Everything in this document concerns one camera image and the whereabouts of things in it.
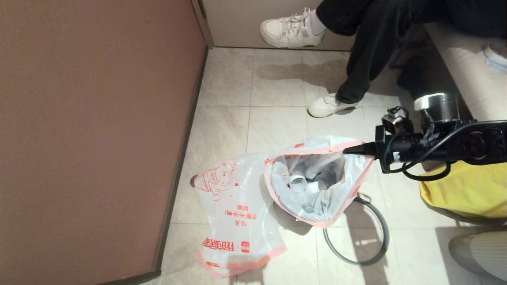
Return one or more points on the white round object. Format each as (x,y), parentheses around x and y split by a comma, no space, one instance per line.
(495,53)

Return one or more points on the small clear plastic bottle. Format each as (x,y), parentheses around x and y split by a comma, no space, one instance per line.
(317,186)

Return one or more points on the white sock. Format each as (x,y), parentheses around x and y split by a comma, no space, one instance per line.
(317,23)

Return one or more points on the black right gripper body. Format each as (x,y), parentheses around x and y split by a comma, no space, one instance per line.
(404,148)

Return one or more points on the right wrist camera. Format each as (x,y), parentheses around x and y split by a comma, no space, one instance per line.
(396,118)

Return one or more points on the white red plastic bag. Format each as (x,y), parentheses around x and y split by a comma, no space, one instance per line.
(237,198)

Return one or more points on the grey ribbed rounded object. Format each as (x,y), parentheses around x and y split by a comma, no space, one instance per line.
(483,253)

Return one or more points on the plain white sneaker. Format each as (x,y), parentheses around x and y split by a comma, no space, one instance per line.
(326,107)

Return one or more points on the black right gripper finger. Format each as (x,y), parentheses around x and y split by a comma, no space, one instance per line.
(364,149)

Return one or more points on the black bench leg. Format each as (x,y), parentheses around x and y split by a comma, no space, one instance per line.
(416,79)

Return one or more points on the black trousers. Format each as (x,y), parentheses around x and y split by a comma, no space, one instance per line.
(376,39)

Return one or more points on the yellow plastic bag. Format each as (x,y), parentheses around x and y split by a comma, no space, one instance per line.
(467,194)

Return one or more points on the white sneaker with grey laces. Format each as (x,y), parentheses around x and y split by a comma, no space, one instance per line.
(291,33)

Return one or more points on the grey floor door stopper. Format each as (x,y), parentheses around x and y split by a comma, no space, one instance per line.
(193,181)

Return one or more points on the grey-brown door frame post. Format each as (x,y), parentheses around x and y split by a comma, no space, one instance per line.
(202,23)

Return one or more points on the large clear plastic bottle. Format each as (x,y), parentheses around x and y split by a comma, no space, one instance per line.
(298,183)

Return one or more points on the beige upholstered bench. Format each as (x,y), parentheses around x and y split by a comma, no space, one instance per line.
(483,79)

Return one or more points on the used white pink-rimmed trash bag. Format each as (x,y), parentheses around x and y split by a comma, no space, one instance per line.
(348,174)

